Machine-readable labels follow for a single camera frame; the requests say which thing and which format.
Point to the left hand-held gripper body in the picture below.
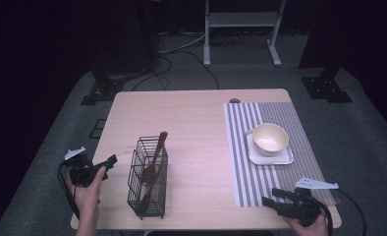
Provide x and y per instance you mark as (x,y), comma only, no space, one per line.
(83,172)

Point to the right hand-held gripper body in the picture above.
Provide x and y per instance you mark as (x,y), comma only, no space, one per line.
(301,206)

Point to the cream bowl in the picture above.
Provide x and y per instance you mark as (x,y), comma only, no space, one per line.
(270,137)

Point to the person's left hand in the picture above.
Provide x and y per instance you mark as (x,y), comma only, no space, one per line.
(87,193)

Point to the person's right hand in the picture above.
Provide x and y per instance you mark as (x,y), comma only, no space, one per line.
(314,227)

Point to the grey striped placemat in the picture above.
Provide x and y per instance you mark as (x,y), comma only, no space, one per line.
(247,183)

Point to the white square plate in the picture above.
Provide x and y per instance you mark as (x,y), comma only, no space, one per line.
(280,159)

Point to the wooden spoon in basket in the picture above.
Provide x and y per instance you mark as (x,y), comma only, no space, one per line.
(155,154)

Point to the black stand base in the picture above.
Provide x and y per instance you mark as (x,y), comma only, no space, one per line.
(103,90)
(325,88)

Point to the white metal stand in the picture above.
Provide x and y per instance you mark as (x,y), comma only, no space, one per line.
(242,19)

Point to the black floor frame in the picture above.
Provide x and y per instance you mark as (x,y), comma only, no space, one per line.
(98,128)

